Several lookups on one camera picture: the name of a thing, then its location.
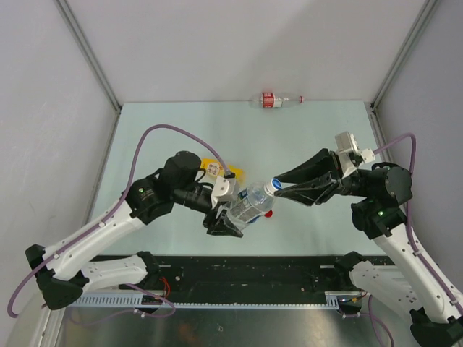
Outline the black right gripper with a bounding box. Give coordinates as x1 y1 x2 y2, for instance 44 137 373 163
272 145 370 204

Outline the blue-label clear drink bottle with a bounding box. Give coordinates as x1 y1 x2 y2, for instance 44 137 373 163
226 179 278 230

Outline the blue white bottle cap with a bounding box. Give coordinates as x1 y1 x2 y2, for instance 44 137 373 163
271 178 282 190

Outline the clear red-label water bottle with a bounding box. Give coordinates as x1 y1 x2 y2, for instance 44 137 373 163
249 92 305 109

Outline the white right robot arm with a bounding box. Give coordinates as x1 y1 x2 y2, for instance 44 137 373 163
276 148 462 346

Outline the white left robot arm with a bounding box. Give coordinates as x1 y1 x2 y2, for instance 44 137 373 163
25 151 242 310

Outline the yellow juice bottle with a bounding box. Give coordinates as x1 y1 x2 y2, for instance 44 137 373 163
201 157 245 184

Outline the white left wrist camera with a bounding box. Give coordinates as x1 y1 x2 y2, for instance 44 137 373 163
211 176 240 202

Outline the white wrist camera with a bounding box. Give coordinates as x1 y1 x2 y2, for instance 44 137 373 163
335 132 375 179
211 176 240 202

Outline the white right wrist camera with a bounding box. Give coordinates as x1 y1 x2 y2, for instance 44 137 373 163
335 132 375 179

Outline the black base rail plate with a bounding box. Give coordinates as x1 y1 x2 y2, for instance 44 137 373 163
118 252 399 314

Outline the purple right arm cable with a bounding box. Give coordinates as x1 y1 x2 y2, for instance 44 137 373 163
372 132 463 312

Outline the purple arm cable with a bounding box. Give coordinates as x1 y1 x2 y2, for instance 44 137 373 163
7 124 231 319
372 132 463 312

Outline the grey slotted cable duct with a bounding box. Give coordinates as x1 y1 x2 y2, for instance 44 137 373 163
70 292 339 310

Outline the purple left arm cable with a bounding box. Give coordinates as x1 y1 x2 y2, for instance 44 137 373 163
7 124 231 319

